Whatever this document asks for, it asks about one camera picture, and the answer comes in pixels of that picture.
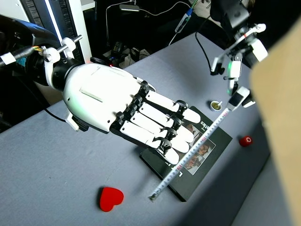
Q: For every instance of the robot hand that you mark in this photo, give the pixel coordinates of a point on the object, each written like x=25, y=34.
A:
x=257, y=50
x=98, y=94

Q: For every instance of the white grey tape measure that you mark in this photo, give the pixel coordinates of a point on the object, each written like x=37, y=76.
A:
x=236, y=99

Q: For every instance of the black hardcover book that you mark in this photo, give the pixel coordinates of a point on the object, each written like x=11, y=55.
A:
x=218, y=141

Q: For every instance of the power strip with plugs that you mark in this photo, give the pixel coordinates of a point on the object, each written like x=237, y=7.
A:
x=138, y=53

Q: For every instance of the small round cup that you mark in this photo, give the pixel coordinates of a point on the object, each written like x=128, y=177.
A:
x=216, y=106

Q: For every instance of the tan cardboard box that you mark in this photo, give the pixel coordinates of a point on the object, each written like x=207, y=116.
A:
x=282, y=117

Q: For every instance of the white adapter box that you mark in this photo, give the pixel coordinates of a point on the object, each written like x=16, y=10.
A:
x=183, y=22

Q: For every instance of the small red block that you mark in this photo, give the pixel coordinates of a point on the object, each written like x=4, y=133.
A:
x=245, y=141

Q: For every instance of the grey power brick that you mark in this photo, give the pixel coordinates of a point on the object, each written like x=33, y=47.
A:
x=129, y=7

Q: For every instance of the red heart block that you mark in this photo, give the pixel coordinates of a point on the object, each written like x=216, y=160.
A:
x=110, y=197

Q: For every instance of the white column with light strip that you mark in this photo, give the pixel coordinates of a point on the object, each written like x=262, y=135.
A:
x=14, y=8

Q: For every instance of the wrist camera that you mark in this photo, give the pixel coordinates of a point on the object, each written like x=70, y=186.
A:
x=216, y=68
x=81, y=126

